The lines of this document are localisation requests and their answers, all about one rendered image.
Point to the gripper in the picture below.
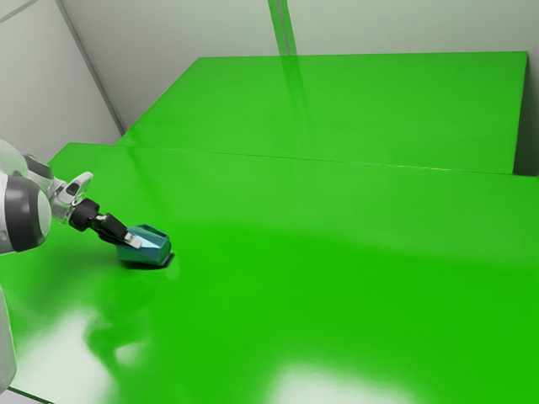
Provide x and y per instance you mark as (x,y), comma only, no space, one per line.
(84,214)

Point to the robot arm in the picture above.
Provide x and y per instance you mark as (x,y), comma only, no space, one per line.
(25,206)

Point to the teal faceted mug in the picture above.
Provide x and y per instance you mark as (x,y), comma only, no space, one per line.
(147,250)

